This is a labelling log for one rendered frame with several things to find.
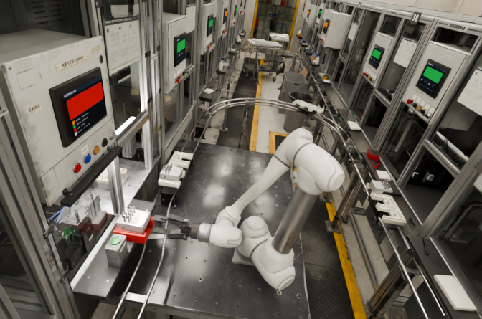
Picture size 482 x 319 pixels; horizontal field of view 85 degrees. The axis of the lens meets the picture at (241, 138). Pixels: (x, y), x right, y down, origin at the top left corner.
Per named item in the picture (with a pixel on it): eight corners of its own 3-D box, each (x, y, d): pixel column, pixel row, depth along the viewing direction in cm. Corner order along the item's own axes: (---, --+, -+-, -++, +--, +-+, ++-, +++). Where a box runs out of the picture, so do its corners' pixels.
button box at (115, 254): (120, 267, 117) (117, 250, 111) (103, 264, 117) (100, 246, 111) (128, 251, 124) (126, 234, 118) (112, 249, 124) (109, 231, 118)
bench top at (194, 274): (310, 335, 129) (312, 330, 127) (98, 297, 130) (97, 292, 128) (290, 160, 258) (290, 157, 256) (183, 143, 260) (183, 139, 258)
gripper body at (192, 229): (200, 231, 135) (183, 228, 135) (201, 219, 131) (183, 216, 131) (196, 243, 129) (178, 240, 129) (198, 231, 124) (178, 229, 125)
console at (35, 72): (58, 208, 84) (14, 66, 61) (-29, 193, 85) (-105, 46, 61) (122, 142, 120) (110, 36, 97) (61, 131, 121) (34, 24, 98)
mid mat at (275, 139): (308, 173, 352) (309, 173, 352) (268, 166, 353) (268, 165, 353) (301, 136, 439) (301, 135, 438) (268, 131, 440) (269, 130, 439)
